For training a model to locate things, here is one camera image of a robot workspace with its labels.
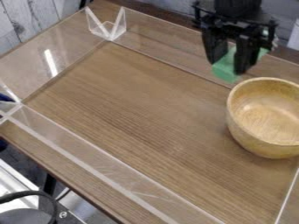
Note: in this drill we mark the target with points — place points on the green rectangular block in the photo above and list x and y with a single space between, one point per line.
223 68

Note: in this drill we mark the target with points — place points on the black table leg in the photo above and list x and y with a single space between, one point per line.
49 184

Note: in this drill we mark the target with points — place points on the light wooden bowl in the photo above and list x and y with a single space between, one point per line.
263 117

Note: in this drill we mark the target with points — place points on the blue object at edge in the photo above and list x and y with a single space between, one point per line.
5 98

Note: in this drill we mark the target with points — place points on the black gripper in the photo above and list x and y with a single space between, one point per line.
239 20

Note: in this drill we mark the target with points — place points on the clear acrylic tray wall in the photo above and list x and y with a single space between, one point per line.
120 113

